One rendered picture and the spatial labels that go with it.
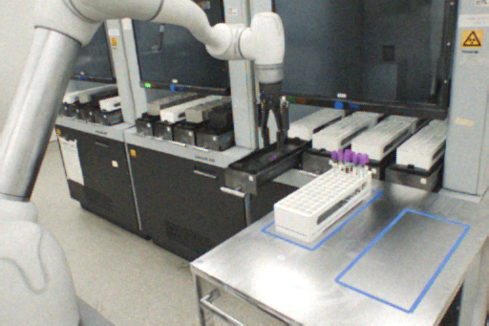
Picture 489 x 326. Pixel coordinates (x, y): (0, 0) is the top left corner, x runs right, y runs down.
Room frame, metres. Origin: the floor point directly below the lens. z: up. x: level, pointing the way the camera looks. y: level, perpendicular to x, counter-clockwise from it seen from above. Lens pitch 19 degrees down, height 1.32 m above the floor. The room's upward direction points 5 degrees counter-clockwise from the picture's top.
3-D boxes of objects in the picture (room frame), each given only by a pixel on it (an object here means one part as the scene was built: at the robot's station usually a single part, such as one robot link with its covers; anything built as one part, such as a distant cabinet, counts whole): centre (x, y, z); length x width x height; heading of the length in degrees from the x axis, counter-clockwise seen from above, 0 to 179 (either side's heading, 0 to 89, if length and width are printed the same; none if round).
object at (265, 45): (1.32, -0.10, 1.22); 0.13 x 0.11 x 0.16; 50
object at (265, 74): (1.32, -0.11, 1.11); 0.09 x 0.09 x 0.06
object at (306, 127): (1.62, -0.32, 0.83); 0.30 x 0.10 x 0.06; 138
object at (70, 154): (2.59, 1.16, 0.43); 0.27 x 0.02 x 0.36; 48
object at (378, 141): (1.36, -0.50, 0.83); 0.30 x 0.10 x 0.06; 138
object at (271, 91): (1.32, -0.11, 1.04); 0.08 x 0.07 x 0.09; 48
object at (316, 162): (1.56, -0.48, 0.78); 0.73 x 0.14 x 0.09; 138
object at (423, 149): (1.26, -0.62, 0.83); 0.30 x 0.10 x 0.06; 138
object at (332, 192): (0.91, -0.20, 0.85); 0.30 x 0.10 x 0.06; 136
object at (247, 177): (1.48, -0.20, 0.78); 0.73 x 0.14 x 0.09; 138
